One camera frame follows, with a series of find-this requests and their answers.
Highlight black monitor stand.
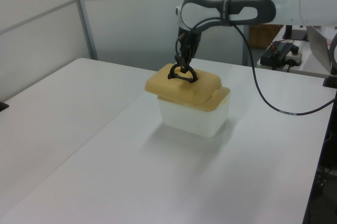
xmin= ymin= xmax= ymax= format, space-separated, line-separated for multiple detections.
xmin=281 ymin=25 xmax=309 ymax=42

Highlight silver laptop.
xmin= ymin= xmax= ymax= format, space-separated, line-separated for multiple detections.
xmin=305 ymin=25 xmax=334 ymax=73

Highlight white side desk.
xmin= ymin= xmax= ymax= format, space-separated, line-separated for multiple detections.
xmin=256 ymin=25 xmax=333 ymax=79

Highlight grey partition post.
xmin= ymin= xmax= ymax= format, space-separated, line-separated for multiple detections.
xmin=70 ymin=0 xmax=98 ymax=61

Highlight tan lid with black handle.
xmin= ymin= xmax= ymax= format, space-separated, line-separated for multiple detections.
xmin=144 ymin=62 xmax=232 ymax=112

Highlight white plastic tool case box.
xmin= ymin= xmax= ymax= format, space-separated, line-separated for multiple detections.
xmin=157 ymin=94 xmax=230 ymax=138

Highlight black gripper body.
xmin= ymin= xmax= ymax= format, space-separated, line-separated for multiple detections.
xmin=177 ymin=26 xmax=202 ymax=51

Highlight black power supply unit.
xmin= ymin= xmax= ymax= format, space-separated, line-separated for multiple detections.
xmin=260 ymin=41 xmax=300 ymax=66

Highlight brown cardboard box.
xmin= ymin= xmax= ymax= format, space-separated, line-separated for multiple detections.
xmin=249 ymin=24 xmax=284 ymax=48

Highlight grey emergency stop button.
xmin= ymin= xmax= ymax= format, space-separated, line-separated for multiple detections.
xmin=285 ymin=50 xmax=303 ymax=67

